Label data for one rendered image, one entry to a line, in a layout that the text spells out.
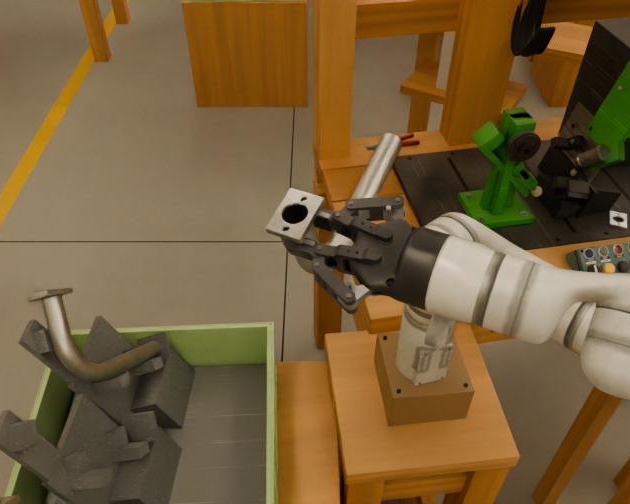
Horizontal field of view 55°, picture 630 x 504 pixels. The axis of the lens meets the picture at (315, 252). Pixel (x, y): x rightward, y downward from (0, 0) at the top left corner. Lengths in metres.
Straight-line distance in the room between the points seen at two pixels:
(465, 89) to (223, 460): 1.13
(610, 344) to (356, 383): 0.76
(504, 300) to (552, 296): 0.04
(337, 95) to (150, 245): 1.46
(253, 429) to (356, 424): 0.19
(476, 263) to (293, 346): 1.84
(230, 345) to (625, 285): 0.85
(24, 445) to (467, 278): 0.64
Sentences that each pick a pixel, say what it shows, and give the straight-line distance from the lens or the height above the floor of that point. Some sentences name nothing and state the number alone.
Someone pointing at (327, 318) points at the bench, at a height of 0.18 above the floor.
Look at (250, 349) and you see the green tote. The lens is 1.24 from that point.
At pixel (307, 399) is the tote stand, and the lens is 1.28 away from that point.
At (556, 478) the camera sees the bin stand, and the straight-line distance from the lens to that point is 1.96.
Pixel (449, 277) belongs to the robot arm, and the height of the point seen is 1.49.
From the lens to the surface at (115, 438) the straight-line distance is 1.08.
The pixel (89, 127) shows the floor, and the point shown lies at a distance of 3.74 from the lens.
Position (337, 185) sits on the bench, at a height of 0.88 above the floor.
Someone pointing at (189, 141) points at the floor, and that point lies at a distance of 3.46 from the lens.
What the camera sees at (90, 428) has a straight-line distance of 1.06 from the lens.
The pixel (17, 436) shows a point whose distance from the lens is 0.93.
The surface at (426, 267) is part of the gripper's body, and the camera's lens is 0.54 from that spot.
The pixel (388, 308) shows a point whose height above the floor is 0.90.
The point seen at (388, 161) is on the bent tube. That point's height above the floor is 1.42.
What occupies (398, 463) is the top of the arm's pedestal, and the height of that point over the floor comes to 0.85.
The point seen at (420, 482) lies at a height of 0.74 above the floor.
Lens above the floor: 1.87
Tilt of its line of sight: 44 degrees down
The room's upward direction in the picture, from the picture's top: straight up
